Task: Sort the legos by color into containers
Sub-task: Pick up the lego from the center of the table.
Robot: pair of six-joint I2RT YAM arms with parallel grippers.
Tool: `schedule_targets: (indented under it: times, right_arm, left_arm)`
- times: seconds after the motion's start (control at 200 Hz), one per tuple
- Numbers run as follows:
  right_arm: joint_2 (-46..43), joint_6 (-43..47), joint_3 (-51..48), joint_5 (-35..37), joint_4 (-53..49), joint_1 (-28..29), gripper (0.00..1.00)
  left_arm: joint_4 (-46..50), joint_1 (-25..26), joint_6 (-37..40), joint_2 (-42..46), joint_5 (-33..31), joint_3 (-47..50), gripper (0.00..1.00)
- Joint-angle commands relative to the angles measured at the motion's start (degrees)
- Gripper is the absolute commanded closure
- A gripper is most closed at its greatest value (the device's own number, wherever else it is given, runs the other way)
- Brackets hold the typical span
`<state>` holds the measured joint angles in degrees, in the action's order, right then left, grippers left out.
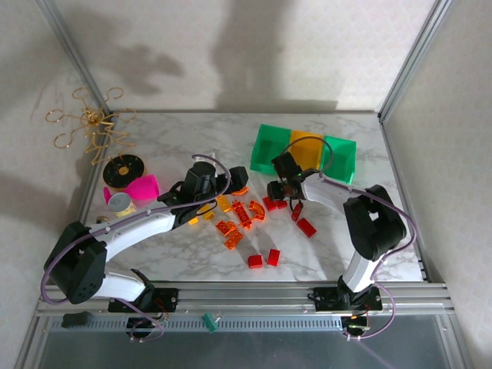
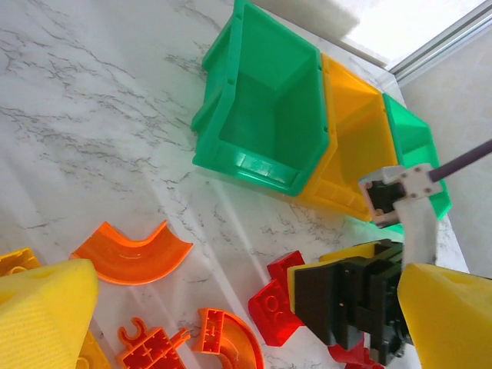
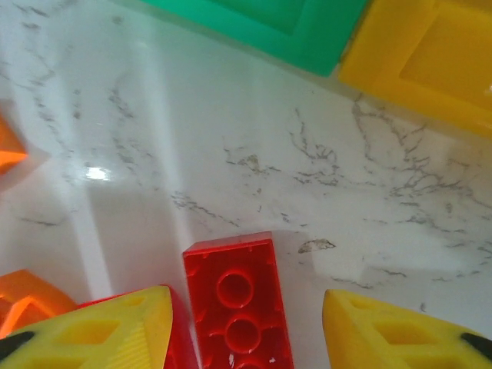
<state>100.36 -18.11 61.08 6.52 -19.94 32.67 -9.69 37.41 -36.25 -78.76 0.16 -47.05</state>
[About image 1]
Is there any long orange lego brick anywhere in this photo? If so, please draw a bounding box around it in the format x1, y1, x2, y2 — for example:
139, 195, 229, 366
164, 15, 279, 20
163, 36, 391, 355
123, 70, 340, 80
233, 202, 254, 228

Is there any green bin with notched rim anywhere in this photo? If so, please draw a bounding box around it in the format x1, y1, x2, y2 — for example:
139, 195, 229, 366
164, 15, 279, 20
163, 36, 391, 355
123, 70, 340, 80
249, 123, 292, 176

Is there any yellow plastic bin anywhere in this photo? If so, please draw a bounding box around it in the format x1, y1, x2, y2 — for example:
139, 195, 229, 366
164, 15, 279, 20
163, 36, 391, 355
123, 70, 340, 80
286, 130, 326, 172

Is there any pink plastic cup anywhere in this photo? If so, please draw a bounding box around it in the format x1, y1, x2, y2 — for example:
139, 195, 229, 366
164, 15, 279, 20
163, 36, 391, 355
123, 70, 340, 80
126, 174, 161, 201

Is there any green plastic bin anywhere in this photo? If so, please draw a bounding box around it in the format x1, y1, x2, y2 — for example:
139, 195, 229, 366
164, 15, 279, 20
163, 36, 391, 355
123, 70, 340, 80
321, 134, 357, 184

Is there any black round disc gold centre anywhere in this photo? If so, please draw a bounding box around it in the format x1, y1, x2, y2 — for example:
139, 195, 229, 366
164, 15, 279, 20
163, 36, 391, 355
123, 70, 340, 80
102, 153, 146, 189

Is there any small white yellow can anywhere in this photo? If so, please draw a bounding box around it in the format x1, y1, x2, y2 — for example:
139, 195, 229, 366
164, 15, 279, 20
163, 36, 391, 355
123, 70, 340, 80
107, 191, 138, 220

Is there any black right controller box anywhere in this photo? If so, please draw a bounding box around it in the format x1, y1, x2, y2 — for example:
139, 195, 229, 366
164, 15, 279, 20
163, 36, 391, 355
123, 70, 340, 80
341, 314, 370, 335

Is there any black controller box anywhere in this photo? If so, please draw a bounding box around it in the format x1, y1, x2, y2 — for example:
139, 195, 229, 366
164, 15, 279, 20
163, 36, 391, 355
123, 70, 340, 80
341, 314, 370, 335
126, 317, 154, 334

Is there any black left controller box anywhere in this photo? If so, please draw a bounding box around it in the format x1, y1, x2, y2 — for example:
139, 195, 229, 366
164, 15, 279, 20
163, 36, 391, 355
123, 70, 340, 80
126, 317, 154, 334

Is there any black clamp knob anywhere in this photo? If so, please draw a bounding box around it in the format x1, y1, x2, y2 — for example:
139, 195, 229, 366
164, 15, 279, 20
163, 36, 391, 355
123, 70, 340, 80
61, 311, 93, 328

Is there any aluminium front rail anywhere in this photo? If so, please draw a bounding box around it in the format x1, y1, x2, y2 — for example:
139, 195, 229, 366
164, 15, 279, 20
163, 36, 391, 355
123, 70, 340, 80
34, 282, 457, 320

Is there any right aluminium side rail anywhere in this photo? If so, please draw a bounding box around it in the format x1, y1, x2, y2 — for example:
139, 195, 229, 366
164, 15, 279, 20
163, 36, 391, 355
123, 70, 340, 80
379, 113, 443, 284

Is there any aluminium side rail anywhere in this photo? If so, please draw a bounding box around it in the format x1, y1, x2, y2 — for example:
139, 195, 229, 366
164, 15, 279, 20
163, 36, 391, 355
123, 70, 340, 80
379, 113, 443, 284
57, 111, 116, 285

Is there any left aluminium side rail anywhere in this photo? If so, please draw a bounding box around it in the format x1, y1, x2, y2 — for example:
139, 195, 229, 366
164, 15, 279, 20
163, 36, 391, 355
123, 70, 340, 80
57, 111, 116, 285

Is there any gold wire stand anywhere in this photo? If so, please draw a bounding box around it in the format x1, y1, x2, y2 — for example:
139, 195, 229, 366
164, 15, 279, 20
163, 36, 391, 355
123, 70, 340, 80
45, 86, 138, 166

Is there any grey slotted cable duct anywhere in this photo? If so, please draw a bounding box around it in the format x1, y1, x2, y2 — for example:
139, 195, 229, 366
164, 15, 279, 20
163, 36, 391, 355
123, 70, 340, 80
49, 317, 345, 332

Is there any right aluminium corner post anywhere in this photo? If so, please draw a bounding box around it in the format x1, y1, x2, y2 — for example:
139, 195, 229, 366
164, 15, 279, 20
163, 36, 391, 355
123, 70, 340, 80
378, 0, 449, 122

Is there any aluminium corner post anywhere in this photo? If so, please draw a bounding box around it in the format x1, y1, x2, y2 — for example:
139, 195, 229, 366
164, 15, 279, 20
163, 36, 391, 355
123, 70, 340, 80
378, 0, 449, 122
36, 0, 112, 116

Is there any left aluminium corner post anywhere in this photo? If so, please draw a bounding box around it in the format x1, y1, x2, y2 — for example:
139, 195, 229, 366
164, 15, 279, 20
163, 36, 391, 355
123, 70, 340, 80
36, 0, 112, 116

